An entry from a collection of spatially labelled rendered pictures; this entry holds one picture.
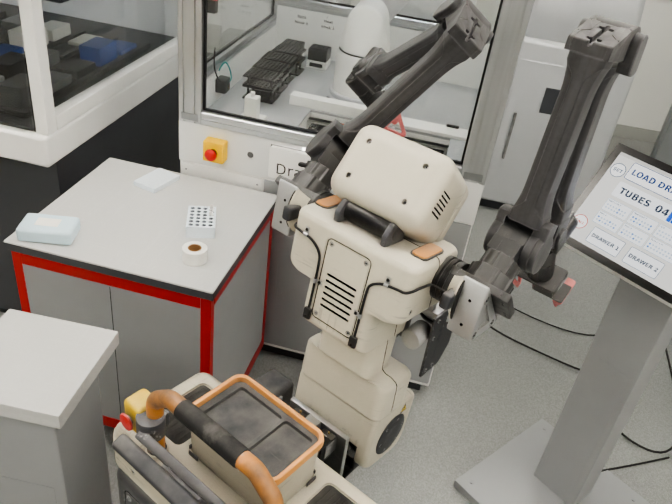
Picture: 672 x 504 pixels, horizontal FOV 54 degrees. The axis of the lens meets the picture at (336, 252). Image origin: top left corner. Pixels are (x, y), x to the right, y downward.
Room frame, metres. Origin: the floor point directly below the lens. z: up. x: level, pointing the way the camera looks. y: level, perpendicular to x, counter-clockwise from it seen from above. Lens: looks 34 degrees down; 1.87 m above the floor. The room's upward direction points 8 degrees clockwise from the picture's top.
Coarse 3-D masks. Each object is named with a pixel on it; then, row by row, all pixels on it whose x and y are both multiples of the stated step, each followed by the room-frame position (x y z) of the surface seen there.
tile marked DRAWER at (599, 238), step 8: (592, 232) 1.56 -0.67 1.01; (600, 232) 1.56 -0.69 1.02; (592, 240) 1.55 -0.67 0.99; (600, 240) 1.54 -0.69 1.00; (608, 240) 1.53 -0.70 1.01; (616, 240) 1.52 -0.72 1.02; (600, 248) 1.52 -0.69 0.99; (608, 248) 1.51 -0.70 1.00; (616, 248) 1.51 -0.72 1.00; (616, 256) 1.49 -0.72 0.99
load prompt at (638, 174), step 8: (632, 168) 1.67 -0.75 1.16; (640, 168) 1.66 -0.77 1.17; (648, 168) 1.65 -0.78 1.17; (624, 176) 1.66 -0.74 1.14; (632, 176) 1.65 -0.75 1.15; (640, 176) 1.64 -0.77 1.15; (648, 176) 1.63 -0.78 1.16; (656, 176) 1.62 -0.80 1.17; (664, 176) 1.61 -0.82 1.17; (640, 184) 1.62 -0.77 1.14; (648, 184) 1.61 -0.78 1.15; (656, 184) 1.60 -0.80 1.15; (664, 184) 1.60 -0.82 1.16; (656, 192) 1.59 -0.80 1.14; (664, 192) 1.58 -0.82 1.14
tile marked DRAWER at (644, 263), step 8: (632, 248) 1.49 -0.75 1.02; (624, 256) 1.48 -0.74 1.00; (632, 256) 1.47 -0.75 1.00; (640, 256) 1.47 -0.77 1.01; (648, 256) 1.46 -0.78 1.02; (632, 264) 1.46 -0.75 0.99; (640, 264) 1.45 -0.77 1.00; (648, 264) 1.44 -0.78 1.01; (656, 264) 1.44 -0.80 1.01; (664, 264) 1.43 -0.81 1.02; (648, 272) 1.43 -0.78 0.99; (656, 272) 1.42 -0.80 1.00
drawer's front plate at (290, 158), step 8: (272, 152) 1.97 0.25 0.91; (280, 152) 1.97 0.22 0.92; (288, 152) 1.96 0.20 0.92; (296, 152) 1.96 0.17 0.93; (304, 152) 1.97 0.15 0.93; (272, 160) 1.97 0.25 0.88; (280, 160) 1.97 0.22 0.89; (288, 160) 1.96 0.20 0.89; (296, 160) 1.96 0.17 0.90; (304, 160) 1.95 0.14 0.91; (272, 168) 1.97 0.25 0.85; (280, 168) 1.97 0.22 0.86; (296, 168) 1.96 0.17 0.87; (304, 168) 1.95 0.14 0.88; (272, 176) 1.97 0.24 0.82; (288, 176) 1.96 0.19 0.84
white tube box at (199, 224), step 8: (192, 208) 1.75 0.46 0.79; (200, 208) 1.75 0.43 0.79; (208, 208) 1.75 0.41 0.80; (192, 216) 1.69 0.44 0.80; (200, 216) 1.70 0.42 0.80; (208, 216) 1.70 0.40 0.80; (192, 224) 1.65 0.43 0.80; (200, 224) 1.65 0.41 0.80; (208, 224) 1.66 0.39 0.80; (192, 232) 1.63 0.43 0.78; (200, 232) 1.64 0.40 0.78; (208, 232) 1.64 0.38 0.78
